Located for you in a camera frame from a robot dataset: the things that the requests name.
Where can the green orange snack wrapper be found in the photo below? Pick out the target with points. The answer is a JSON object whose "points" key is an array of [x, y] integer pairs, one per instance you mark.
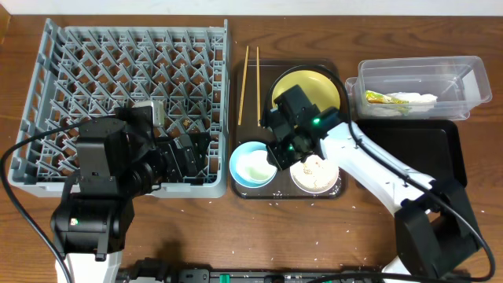
{"points": [[386, 105]]}

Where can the dark brown serving tray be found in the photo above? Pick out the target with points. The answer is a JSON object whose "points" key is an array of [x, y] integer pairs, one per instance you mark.
{"points": [[281, 187]]}

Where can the light blue bowl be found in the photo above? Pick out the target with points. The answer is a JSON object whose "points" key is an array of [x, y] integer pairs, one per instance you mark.
{"points": [[249, 166]]}

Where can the white bowl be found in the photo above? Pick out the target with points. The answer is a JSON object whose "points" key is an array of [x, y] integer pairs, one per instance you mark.
{"points": [[315, 175]]}

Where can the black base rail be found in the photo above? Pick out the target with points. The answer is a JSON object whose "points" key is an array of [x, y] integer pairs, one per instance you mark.
{"points": [[158, 270]]}

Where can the black rectangular tray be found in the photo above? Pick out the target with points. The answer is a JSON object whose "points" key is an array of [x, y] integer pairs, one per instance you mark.
{"points": [[431, 146]]}

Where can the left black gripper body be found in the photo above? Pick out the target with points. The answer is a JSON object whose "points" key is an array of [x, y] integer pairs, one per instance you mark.
{"points": [[182, 156]]}

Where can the yellow plate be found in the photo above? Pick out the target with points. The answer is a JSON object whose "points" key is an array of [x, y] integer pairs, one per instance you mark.
{"points": [[319, 89]]}

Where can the clear plastic bin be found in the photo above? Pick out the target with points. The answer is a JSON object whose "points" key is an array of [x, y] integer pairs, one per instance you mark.
{"points": [[460, 83]]}

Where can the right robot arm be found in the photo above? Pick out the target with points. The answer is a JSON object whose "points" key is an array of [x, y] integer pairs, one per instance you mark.
{"points": [[435, 227]]}

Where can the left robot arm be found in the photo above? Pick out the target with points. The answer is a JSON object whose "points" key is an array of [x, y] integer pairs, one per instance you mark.
{"points": [[120, 159]]}

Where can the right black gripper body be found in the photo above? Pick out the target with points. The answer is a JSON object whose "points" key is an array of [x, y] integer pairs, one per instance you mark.
{"points": [[288, 152]]}

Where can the grey plastic dishwasher rack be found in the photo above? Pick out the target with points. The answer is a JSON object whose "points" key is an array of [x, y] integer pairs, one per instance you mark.
{"points": [[86, 72]]}

